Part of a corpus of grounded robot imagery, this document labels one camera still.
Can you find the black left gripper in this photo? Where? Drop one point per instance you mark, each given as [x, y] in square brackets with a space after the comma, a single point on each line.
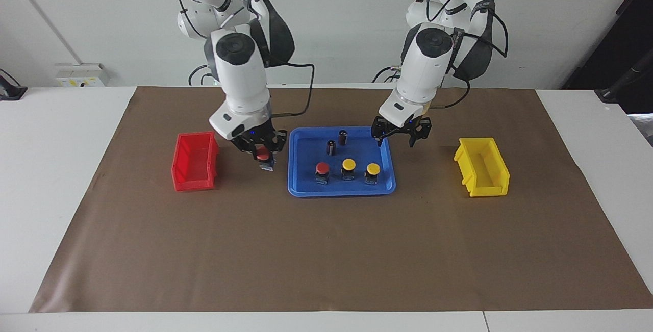
[400, 129]

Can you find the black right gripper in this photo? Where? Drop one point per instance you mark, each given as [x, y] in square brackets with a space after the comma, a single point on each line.
[260, 141]

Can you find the red push button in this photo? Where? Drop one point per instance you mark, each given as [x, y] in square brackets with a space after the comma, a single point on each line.
[262, 157]
[322, 168]

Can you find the yellow push button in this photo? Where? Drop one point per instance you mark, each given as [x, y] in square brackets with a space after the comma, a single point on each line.
[373, 169]
[348, 164]

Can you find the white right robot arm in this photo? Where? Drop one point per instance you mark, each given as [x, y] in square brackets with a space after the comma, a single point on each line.
[240, 77]

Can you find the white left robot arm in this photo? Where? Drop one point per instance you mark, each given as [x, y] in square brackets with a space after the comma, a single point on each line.
[426, 67]

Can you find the blue plastic tray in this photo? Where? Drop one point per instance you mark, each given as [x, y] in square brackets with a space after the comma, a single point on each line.
[306, 179]

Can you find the red plastic storage bin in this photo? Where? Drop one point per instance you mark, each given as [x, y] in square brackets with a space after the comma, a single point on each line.
[194, 184]

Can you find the yellow plastic storage bin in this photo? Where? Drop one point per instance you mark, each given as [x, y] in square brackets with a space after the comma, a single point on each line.
[490, 186]

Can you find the brown paper table mat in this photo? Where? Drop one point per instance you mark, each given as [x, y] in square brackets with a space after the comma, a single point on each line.
[326, 250]

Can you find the white power strip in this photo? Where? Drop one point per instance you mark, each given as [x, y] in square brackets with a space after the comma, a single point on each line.
[81, 74]

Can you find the black tripod leg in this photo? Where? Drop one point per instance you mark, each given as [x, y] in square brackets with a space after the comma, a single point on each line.
[612, 92]

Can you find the grey metal object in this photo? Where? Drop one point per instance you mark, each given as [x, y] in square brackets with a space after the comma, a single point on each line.
[644, 128]

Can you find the black stand base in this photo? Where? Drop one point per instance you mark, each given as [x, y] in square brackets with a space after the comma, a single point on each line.
[10, 92]

